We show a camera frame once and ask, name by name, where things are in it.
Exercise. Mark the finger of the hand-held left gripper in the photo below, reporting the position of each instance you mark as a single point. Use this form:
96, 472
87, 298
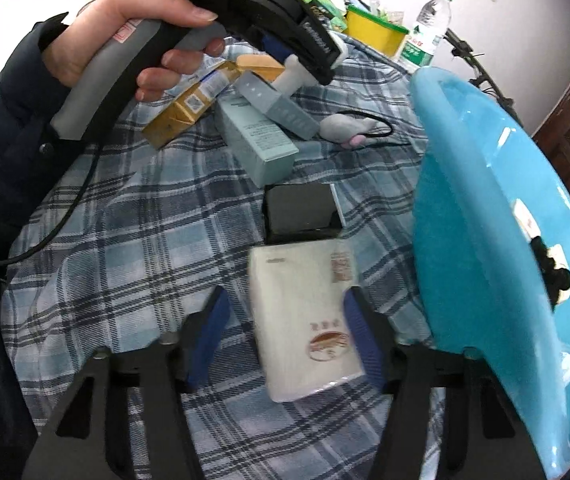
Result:
277, 49
317, 45

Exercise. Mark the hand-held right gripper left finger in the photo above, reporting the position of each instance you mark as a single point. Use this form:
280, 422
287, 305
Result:
210, 340

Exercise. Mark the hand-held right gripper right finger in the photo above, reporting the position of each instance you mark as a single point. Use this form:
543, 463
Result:
362, 340

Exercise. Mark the white tissue pack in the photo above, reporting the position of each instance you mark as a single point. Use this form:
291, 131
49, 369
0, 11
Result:
305, 310

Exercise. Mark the blue plastic basin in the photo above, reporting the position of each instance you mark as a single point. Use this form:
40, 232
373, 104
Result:
465, 260

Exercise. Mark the black fluffy hair clip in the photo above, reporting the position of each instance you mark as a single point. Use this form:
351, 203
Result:
552, 272

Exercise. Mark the person's left forearm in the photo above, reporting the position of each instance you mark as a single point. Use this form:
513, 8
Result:
10, 135

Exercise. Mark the person's left hand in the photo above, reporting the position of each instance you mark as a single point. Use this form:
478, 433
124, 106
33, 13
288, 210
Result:
110, 10

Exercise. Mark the green packet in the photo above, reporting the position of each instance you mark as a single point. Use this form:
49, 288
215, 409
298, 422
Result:
320, 2

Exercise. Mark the grey box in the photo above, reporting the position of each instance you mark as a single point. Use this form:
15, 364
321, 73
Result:
280, 105

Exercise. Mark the yellow plastic container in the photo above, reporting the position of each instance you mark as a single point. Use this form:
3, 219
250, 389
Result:
375, 30

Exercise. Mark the grey plush toy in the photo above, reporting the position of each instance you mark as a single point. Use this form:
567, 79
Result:
342, 130

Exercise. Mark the teal box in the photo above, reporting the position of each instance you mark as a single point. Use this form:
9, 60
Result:
257, 140

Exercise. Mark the blue plaid cloth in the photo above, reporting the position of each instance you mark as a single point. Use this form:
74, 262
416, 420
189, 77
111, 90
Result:
140, 260

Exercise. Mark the clear water bottle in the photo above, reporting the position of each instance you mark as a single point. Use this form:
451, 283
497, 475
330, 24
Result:
427, 25

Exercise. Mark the yellow box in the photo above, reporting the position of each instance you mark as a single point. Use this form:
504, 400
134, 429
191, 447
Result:
180, 115

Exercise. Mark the black box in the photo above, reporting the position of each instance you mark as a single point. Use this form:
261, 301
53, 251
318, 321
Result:
300, 210

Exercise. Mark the cream box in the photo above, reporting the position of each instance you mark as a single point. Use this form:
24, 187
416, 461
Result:
558, 252
525, 217

